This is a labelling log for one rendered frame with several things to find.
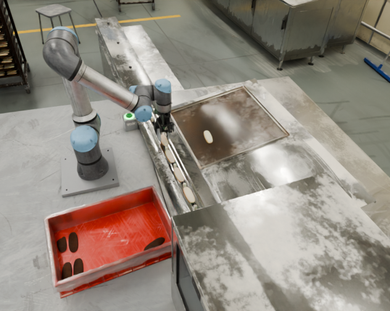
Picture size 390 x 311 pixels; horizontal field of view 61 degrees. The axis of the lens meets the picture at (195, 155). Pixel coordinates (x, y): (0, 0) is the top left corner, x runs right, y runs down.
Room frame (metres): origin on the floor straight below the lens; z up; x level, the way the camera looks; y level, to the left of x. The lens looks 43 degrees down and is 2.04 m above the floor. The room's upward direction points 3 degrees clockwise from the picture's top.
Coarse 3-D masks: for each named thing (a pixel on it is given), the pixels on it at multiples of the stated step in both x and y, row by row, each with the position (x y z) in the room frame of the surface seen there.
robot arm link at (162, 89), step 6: (162, 78) 1.38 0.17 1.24; (156, 84) 1.33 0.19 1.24; (162, 84) 1.33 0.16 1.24; (168, 84) 1.34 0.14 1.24; (156, 90) 1.32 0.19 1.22; (162, 90) 1.32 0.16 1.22; (168, 90) 1.33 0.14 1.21; (156, 96) 1.31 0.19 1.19; (162, 96) 1.32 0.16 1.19; (168, 96) 1.33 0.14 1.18; (156, 102) 1.34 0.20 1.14; (162, 102) 1.32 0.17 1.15; (168, 102) 1.33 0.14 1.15
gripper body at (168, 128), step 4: (168, 112) 1.33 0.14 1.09; (160, 116) 1.35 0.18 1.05; (164, 116) 1.30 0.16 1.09; (168, 116) 1.31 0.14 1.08; (156, 120) 1.36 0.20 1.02; (160, 120) 1.35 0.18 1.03; (164, 120) 1.33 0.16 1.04; (168, 120) 1.34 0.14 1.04; (160, 124) 1.32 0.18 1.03; (164, 124) 1.30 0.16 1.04; (168, 124) 1.31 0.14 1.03; (172, 124) 1.32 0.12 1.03; (160, 128) 1.30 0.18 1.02; (164, 128) 1.31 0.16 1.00; (168, 128) 1.32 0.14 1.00; (172, 128) 1.34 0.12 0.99; (160, 132) 1.30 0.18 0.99; (168, 132) 1.32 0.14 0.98
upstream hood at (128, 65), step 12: (96, 24) 2.86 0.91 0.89; (108, 24) 2.79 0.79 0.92; (108, 36) 2.55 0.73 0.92; (120, 36) 2.56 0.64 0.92; (108, 48) 2.34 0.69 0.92; (120, 48) 2.35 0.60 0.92; (132, 48) 2.36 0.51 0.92; (120, 60) 2.16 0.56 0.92; (132, 60) 2.17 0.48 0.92; (120, 72) 2.00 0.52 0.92; (132, 72) 2.01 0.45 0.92; (144, 72) 2.01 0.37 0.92; (132, 84) 1.86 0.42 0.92; (144, 84) 1.86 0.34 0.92
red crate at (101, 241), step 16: (144, 208) 0.95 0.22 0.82; (80, 224) 0.85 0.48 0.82; (96, 224) 0.85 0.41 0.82; (112, 224) 0.85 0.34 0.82; (128, 224) 0.86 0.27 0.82; (144, 224) 0.86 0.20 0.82; (160, 224) 0.87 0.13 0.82; (80, 240) 0.77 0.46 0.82; (96, 240) 0.77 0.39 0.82; (112, 240) 0.77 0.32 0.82; (128, 240) 0.78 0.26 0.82; (144, 240) 0.78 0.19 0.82; (64, 256) 0.69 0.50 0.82; (80, 256) 0.69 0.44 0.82; (96, 256) 0.70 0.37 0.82; (112, 256) 0.70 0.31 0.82; (160, 256) 0.70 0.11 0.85; (128, 272) 0.63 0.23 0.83; (80, 288) 0.56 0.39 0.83
